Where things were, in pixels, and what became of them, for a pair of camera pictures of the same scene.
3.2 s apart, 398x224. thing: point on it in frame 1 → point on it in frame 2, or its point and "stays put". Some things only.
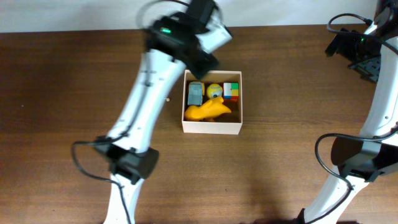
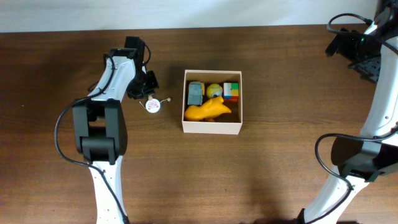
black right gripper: (369, 68) stays put
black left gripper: (204, 66) → (135, 95)
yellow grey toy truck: (196, 90) stays put
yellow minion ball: (214, 90) stays put
